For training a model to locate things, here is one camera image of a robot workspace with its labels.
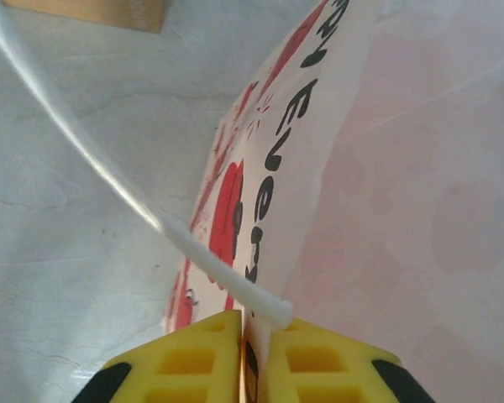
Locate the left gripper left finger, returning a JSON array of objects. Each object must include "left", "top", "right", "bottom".
[{"left": 77, "top": 309, "right": 244, "bottom": 403}]

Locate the red white paper gift bag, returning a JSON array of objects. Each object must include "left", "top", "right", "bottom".
[{"left": 0, "top": 0, "right": 504, "bottom": 403}]

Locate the brown cardboard napkin tray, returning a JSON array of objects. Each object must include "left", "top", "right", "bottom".
[{"left": 2, "top": 0, "right": 169, "bottom": 34}]

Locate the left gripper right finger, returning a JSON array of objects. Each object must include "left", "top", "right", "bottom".
[{"left": 260, "top": 317, "right": 436, "bottom": 403}]

